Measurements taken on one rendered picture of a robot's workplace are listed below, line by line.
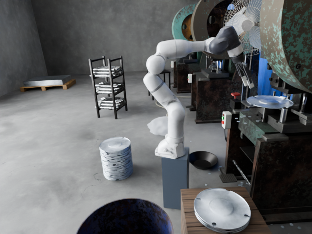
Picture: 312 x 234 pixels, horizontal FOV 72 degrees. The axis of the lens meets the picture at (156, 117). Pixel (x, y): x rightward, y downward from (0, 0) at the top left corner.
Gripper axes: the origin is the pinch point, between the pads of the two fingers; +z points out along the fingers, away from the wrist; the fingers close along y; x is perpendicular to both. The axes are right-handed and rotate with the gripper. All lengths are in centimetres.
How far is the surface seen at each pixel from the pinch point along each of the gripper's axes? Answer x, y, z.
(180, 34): 28, -307, -19
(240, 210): -46, 50, 40
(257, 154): -18.5, 21.8, 36.7
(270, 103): 7.9, 1.8, 20.7
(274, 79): 17.6, -3.1, 8.9
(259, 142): -14.7, 21.9, 29.2
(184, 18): 47, -307, -40
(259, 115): 0.1, -3.3, 28.8
